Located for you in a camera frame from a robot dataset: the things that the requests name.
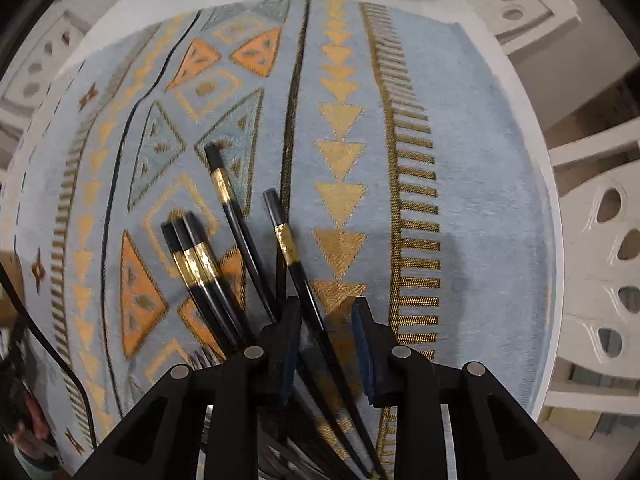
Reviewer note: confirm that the black gold-banded chopstick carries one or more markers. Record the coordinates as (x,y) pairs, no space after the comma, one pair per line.
(192,260)
(207,260)
(285,240)
(181,262)
(222,187)

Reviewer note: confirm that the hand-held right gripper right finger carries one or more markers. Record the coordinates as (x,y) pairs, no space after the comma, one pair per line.
(362,355)

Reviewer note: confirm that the metal fork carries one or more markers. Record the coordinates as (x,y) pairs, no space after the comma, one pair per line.
(207,357)

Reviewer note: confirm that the blue patterned table runner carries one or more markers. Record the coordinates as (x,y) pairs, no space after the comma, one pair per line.
(450,185)

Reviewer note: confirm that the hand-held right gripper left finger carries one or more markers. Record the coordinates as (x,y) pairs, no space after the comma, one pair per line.
(287,355)

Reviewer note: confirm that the white dining chair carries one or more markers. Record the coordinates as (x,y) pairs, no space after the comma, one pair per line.
(30,85)
(590,280)
(520,15)

